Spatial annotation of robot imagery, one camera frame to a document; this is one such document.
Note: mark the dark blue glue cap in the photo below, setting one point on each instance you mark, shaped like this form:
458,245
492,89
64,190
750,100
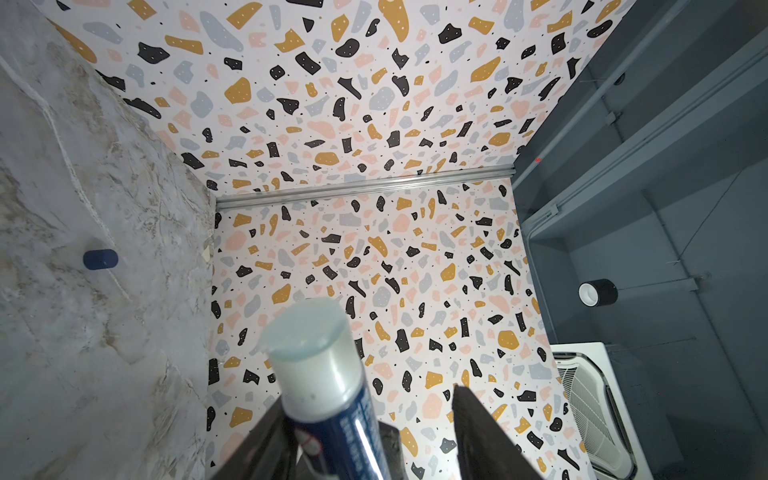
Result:
100,259

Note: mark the white ceiling air conditioner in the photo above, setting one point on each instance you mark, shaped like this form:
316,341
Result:
600,411

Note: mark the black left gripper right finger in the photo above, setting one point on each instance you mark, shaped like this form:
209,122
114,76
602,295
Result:
484,450

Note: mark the blue glue stick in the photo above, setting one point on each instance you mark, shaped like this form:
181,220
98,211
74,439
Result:
324,391

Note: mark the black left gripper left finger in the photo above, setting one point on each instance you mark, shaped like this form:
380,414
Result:
268,452

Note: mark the black ceiling spotlight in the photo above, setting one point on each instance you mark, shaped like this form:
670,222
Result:
597,293

